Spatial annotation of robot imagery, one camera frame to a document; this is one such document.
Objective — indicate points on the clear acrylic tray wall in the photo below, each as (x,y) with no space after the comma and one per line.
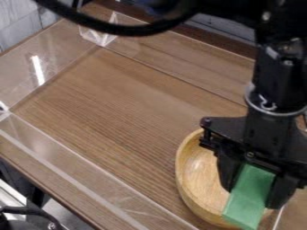
(103,200)

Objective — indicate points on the clear acrylic corner bracket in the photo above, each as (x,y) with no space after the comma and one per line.
(99,38)

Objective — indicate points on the brown wooden bowl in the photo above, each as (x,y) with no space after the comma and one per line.
(198,183)

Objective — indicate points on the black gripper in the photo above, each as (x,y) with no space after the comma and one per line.
(265,139)

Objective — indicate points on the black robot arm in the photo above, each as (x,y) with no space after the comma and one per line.
(278,86)

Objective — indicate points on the green rectangular block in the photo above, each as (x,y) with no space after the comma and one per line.
(246,205)

